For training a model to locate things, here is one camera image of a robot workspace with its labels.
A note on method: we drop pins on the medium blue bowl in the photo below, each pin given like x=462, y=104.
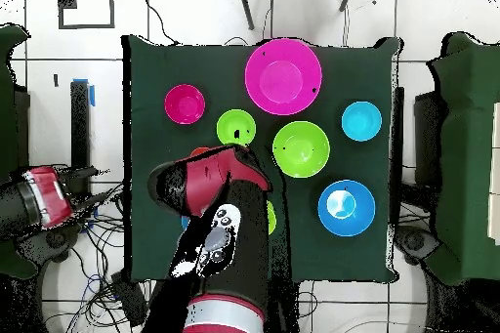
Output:
x=183, y=222

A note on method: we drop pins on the small green bowl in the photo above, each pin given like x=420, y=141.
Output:
x=226, y=122

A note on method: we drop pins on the lime green cup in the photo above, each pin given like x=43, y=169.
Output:
x=271, y=217

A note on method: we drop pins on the small red-pink bowl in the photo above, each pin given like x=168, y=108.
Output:
x=184, y=104

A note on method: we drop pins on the large green bowl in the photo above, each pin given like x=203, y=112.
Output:
x=301, y=153

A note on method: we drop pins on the large blue bowl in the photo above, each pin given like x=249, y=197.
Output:
x=346, y=208

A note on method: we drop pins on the orange cup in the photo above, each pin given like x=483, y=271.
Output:
x=199, y=150

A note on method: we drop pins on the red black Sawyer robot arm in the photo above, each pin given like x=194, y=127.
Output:
x=226, y=270

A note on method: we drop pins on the dark green table cloth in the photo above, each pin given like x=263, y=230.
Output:
x=156, y=138

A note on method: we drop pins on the black wheel base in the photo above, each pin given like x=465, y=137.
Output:
x=414, y=241
x=55, y=245

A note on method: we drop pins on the black power box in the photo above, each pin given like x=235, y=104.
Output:
x=130, y=298

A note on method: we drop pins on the small light blue bowl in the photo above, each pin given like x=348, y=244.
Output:
x=362, y=120

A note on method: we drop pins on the large pink bowl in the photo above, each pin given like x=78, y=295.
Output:
x=283, y=77

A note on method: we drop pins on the green covered side table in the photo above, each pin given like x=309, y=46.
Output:
x=8, y=114
x=469, y=153

